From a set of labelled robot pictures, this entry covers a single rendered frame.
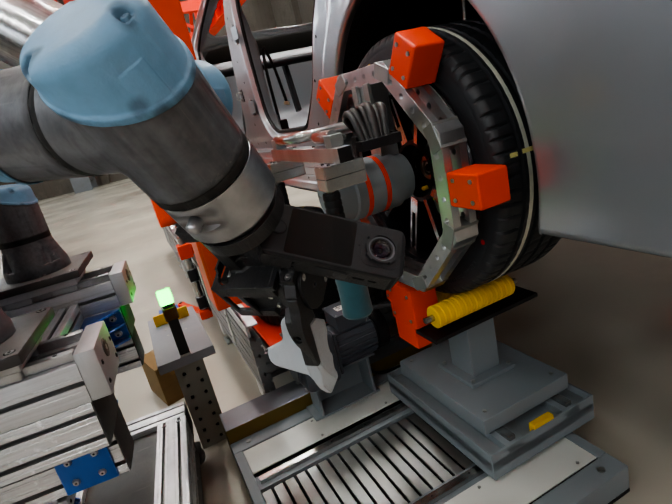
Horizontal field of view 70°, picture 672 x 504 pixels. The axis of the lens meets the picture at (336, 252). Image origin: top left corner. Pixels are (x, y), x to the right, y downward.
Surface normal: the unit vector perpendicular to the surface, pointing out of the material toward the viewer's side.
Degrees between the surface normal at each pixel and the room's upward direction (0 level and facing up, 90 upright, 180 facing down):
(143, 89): 110
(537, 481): 0
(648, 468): 0
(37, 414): 90
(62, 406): 90
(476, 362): 90
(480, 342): 90
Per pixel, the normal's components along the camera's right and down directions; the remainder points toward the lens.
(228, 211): 0.47, 0.60
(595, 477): -0.22, -0.93
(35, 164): -0.22, 0.86
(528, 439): 0.42, 0.18
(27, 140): -0.36, 0.58
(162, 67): 0.84, 0.11
